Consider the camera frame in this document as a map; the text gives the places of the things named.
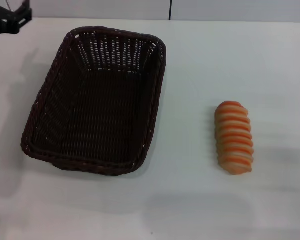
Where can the black vertical wall strip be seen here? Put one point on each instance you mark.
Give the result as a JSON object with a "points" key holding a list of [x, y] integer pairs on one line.
{"points": [[170, 10]]}

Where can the orange striped bread loaf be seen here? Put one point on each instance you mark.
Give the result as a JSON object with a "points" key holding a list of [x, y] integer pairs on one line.
{"points": [[235, 140]]}

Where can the dark brown woven basket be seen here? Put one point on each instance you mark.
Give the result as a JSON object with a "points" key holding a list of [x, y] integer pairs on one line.
{"points": [[95, 115]]}

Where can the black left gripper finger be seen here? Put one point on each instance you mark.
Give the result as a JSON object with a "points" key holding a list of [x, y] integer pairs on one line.
{"points": [[15, 27], [25, 14]]}

